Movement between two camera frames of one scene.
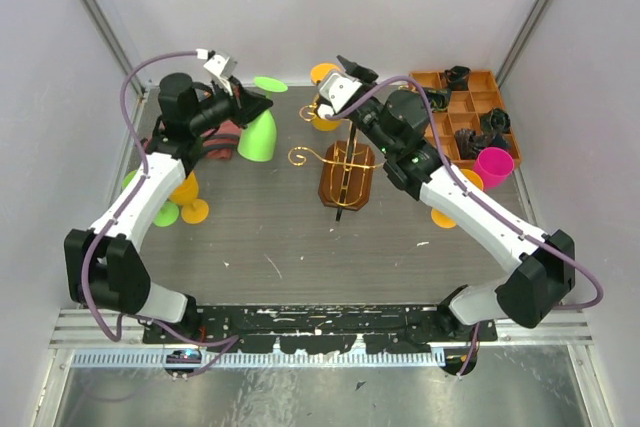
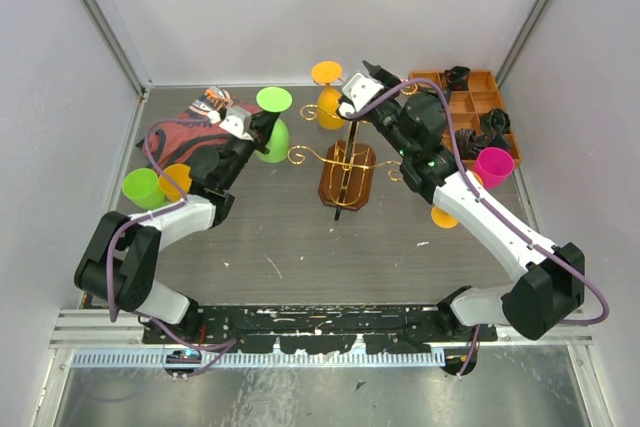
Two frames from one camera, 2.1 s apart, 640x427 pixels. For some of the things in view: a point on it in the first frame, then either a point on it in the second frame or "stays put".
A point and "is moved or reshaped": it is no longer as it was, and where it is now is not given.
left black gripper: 246,105 → 261,127
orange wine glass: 325,124 stays put
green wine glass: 258,142 is moved or reshaped
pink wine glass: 494,166 stays put
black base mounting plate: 328,328 stays put
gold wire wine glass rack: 346,178 stays put
